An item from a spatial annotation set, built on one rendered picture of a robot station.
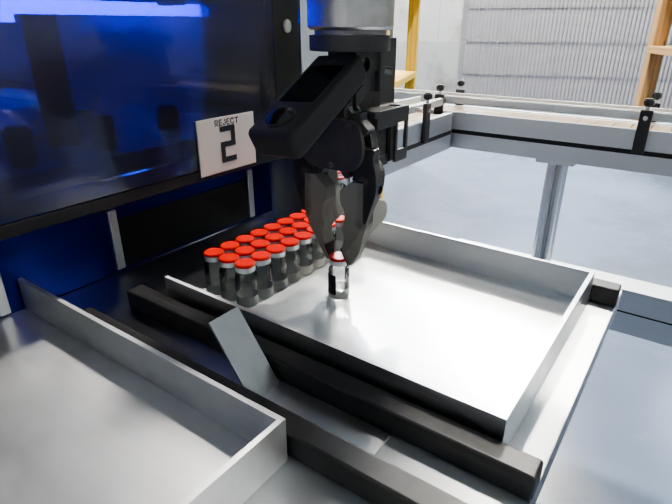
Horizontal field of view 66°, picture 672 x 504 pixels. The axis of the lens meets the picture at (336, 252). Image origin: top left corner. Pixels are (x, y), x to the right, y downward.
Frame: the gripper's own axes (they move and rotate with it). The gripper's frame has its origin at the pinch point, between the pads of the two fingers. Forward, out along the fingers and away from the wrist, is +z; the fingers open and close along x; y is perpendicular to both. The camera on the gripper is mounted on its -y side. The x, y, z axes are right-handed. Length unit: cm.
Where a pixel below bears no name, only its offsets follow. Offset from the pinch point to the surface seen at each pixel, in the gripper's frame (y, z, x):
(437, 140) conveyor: 81, 6, 28
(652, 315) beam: 93, 43, -26
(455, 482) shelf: -14.5, 5.4, -19.8
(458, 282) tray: 10.7, 5.2, -8.9
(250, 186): 11.9, 0.3, 23.7
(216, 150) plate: -0.5, -8.2, 15.9
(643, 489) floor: 92, 93, -35
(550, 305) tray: 11.4, 5.2, -18.5
